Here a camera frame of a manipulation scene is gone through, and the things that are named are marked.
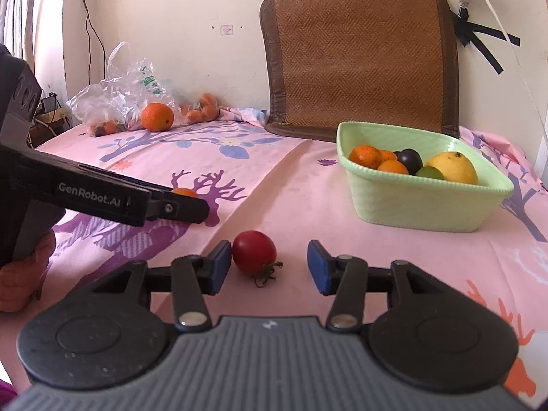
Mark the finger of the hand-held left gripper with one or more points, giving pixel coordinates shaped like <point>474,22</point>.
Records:
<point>180,207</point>
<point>138,182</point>

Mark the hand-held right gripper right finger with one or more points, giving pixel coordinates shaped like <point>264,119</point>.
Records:
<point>317,267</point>

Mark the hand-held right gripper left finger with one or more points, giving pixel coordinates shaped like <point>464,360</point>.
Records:
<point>220,267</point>

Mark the rough-skinned orange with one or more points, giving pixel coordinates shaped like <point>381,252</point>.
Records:
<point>185,192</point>

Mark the red tomato with stem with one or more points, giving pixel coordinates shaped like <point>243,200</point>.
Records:
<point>254,251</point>

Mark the light green plastic bowl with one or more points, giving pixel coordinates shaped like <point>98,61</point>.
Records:
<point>406,209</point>

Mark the medium mandarin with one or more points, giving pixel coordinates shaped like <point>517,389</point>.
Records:
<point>364,156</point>

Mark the large orange tomato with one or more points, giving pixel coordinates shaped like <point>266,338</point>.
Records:
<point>392,168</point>

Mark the dark purple cherry tomato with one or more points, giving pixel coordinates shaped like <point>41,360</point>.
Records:
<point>409,160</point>

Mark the dark green tomato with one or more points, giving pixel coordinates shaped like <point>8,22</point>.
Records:
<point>429,174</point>

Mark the person's left hand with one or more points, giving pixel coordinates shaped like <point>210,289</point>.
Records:
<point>21,287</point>

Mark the tiny bagged mandarin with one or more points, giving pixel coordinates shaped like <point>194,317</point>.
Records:
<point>108,127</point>

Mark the large round orange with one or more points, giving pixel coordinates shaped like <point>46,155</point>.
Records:
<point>157,117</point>

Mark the pink printed bedsheet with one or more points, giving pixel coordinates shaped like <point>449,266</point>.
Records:
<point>291,188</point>

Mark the small dark device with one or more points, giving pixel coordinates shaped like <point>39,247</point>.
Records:
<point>48,105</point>

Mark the clear plastic bag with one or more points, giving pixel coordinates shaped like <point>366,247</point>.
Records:
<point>124,90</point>

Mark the lumpy orange object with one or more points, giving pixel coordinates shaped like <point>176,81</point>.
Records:
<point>202,109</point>

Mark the small mandarin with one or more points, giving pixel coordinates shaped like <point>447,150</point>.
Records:
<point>388,155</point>

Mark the large yellow citrus fruit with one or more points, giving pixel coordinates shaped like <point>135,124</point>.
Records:
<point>454,168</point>

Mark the brown woven seat mat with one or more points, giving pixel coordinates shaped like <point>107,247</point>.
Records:
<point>359,55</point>

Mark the black tape strips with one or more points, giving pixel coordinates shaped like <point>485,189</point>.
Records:
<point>483,34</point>

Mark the small wall sticker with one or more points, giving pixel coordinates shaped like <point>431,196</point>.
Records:
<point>226,30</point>

